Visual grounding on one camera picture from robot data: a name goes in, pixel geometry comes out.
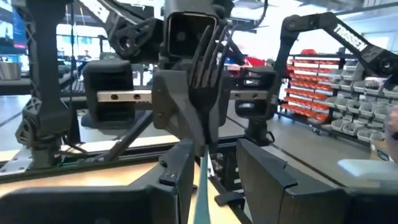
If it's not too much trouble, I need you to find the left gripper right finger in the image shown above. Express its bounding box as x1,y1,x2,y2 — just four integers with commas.
236,138,398,224

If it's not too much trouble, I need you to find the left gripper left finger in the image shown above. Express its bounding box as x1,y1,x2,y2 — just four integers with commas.
0,139,197,224

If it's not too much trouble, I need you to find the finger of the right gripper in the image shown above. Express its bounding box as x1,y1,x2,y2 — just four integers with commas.
211,72,233,147
151,68,206,157

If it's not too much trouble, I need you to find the storage rack with bins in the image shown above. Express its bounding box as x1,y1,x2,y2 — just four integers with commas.
278,48,398,147

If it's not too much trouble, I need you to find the grey bin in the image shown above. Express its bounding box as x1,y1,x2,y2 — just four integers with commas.
0,60,23,81

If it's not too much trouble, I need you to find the person's hand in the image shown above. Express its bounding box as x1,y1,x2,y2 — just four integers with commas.
384,105,398,164

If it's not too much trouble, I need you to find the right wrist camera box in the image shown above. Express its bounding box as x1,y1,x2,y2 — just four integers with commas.
162,0,219,60

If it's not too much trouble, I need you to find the wall display screen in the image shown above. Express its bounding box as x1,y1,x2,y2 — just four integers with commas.
0,0,28,55

